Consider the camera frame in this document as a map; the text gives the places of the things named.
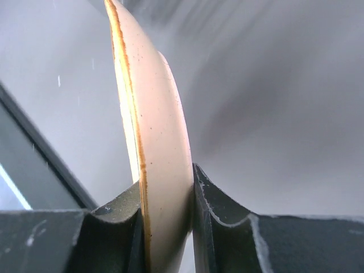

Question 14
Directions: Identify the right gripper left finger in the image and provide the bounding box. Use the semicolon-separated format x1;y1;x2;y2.
1;183;146;273

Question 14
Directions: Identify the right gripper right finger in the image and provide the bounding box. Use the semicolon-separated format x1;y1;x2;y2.
193;164;363;272

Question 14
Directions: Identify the bird plate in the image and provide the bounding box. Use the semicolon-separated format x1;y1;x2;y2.
105;1;193;272

